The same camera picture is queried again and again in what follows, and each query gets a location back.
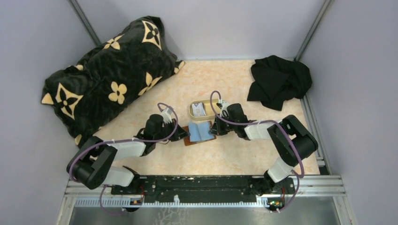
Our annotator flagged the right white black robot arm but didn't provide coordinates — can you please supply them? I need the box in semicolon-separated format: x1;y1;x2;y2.
211;101;319;193

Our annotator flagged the black floral plush pillow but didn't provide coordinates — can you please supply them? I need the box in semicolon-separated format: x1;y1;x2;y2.
41;16;184;146

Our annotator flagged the beige oval tray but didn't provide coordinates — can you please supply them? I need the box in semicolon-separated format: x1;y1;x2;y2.
188;98;221;121

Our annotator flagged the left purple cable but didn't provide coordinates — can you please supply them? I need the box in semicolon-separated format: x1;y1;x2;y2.
68;103;179;215

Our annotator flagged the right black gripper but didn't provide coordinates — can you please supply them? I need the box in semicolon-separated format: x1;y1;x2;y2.
209;113;237;136

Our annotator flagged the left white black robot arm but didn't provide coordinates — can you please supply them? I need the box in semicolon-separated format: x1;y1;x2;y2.
66;114;189;194

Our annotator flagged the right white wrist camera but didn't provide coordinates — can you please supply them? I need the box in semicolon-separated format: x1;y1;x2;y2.
216;100;229;114

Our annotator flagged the crumpled black cloth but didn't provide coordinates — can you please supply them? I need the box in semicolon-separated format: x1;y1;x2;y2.
247;55;313;111

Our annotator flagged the white toothed cable rail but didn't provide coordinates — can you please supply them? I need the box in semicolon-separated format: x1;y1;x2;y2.
74;195;269;208

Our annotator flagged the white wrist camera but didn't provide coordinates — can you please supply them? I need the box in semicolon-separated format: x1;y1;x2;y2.
161;108;174;124
216;100;229;114

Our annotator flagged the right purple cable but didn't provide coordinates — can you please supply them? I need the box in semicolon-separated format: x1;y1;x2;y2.
210;90;306;213

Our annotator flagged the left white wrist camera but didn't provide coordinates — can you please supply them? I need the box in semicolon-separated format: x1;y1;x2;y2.
161;108;174;124

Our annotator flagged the brown leather card holder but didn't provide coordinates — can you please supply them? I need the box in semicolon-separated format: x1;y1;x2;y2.
183;121;216;146

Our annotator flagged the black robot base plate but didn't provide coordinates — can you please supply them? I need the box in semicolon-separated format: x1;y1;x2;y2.
111;175;295;203

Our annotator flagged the purple cable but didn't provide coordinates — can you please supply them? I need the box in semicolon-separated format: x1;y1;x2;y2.
68;103;179;215
210;90;306;213

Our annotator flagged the silver VIP card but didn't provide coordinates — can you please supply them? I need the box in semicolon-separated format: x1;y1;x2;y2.
191;102;206;117

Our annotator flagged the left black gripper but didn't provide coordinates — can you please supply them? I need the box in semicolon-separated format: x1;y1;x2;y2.
154;118;191;142

